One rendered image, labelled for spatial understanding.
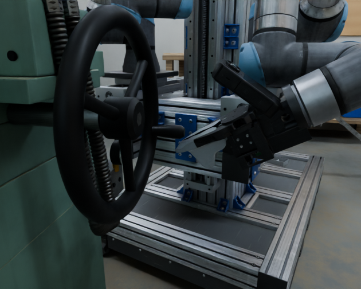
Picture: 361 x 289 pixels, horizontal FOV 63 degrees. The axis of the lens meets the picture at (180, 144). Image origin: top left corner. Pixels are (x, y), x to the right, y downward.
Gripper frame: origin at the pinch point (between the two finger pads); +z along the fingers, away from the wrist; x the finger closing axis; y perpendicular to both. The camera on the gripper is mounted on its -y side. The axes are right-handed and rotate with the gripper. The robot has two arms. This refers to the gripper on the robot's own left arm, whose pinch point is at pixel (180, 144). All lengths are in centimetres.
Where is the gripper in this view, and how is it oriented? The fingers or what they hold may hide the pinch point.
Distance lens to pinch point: 51.3
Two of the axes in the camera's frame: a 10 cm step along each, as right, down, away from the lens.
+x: 2.5, -3.5, 9.0
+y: 4.8, 8.5, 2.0
